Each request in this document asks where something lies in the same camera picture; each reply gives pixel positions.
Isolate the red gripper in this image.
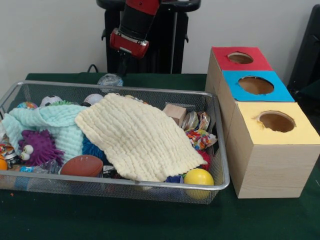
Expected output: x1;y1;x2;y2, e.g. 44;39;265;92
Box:
109;28;150;77

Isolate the clear plastic packet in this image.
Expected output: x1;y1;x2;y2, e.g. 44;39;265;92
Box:
97;73;124;87

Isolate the clear mesh bin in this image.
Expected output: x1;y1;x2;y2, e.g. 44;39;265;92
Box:
0;80;231;205

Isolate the white ball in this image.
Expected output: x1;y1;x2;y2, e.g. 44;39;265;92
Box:
83;93;104;106

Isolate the small wooden block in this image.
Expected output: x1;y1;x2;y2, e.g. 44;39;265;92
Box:
163;103;187;126

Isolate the cream yellow cloth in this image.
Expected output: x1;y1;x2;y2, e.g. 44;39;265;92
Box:
74;93;207;182

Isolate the small soccer ball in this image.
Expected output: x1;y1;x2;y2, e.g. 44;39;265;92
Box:
40;95;63;107

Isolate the mint green cloth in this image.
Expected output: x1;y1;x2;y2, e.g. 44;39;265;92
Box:
2;104;88;163

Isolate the colourful crinkly packet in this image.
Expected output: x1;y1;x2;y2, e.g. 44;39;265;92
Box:
185;129;218;151

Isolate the brown toy football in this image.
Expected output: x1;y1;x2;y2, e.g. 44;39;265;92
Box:
60;155;104;177

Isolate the purple spiky toy with eyes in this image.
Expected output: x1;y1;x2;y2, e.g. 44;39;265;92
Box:
18;130;65;167

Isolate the yellow ball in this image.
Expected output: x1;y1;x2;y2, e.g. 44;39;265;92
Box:
183;168;215;200

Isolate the dark green table cloth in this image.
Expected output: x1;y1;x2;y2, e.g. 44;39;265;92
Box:
0;72;320;240

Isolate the black chair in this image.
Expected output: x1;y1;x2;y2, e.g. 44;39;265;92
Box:
287;5;320;101

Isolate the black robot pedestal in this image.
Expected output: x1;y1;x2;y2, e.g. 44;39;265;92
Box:
96;0;201;75

